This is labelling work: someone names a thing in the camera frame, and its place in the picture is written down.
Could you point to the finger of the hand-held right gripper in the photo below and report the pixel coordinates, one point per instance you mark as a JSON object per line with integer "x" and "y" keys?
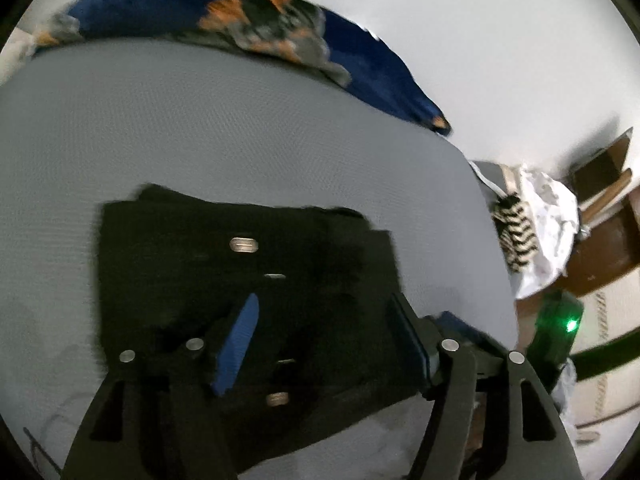
{"x": 480, "y": 345}

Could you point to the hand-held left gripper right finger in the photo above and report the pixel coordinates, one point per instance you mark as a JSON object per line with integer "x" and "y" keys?
{"x": 416, "y": 340}

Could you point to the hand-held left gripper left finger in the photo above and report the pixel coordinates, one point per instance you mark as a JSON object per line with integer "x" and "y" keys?
{"x": 239, "y": 345}

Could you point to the black pants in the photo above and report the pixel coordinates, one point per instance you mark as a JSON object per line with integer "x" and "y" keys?
{"x": 200, "y": 240}

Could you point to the black white striped cloth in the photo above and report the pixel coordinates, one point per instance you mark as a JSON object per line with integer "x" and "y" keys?
{"x": 515, "y": 235}

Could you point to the brown wooden furniture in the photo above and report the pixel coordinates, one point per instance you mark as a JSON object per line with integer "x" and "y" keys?
{"x": 605, "y": 240}

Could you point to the white crumpled cloth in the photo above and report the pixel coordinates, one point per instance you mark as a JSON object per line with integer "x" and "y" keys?
{"x": 547, "y": 220}

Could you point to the grey bed sheet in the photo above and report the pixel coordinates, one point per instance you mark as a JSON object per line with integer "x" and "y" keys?
{"x": 250, "y": 135}

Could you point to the blue printed blanket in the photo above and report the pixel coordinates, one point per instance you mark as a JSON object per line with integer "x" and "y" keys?
{"x": 165, "y": 7}

